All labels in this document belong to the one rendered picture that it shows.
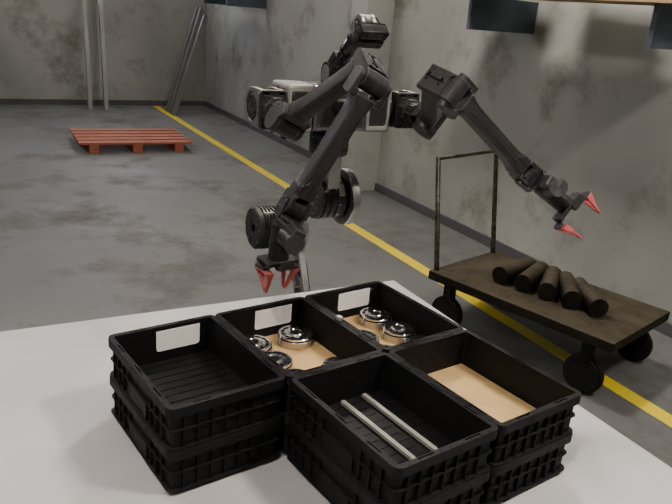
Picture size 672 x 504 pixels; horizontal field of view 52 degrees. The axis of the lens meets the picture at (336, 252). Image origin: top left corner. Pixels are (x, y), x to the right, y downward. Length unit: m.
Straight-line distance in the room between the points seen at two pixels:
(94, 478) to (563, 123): 4.23
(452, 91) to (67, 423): 1.34
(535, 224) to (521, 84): 1.07
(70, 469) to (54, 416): 0.24
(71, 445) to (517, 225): 4.32
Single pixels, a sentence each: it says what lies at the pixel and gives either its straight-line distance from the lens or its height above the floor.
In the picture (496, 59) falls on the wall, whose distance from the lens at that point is 5.82.
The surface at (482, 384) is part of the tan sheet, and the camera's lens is 1.97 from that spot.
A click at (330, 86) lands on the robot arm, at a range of 1.92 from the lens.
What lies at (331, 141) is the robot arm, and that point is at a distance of 1.80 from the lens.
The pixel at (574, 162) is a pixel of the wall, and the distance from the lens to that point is 5.20.
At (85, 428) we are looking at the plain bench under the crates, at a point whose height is 0.70.
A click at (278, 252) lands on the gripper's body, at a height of 1.13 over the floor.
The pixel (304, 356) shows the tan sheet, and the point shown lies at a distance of 1.98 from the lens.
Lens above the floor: 1.76
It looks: 19 degrees down
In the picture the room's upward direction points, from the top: 5 degrees clockwise
